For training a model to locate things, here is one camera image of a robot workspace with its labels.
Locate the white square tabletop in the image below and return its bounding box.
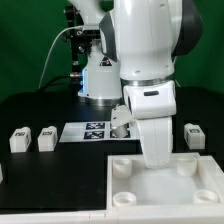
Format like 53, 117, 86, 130
106, 153, 224, 209

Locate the white front rail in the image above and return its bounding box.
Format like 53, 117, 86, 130
0, 206, 224, 224

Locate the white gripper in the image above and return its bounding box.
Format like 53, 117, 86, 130
111, 81, 176, 168

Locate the white cable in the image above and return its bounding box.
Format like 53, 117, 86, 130
38, 25, 84, 89

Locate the black cable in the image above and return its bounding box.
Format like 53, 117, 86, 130
34, 73, 83, 94

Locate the white block left edge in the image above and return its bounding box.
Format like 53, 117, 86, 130
0, 164, 3, 184

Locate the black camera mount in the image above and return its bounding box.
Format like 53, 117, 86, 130
63, 6, 100, 72

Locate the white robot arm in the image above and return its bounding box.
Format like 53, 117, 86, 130
68, 0, 202, 168

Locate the white marker sheet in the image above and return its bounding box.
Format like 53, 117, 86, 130
60, 121, 139, 143

